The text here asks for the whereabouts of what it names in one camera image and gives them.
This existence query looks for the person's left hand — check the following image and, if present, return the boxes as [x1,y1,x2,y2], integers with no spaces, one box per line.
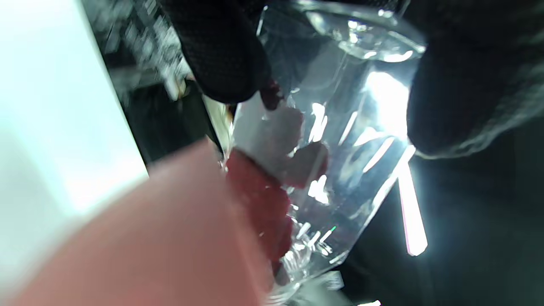
[159,0,544,157]

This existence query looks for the clear plastic jar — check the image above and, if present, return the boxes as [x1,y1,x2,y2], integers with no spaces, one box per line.
[221,0,428,306]

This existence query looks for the pink salad bowl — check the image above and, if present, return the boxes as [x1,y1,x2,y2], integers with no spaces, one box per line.
[0,138,277,306]

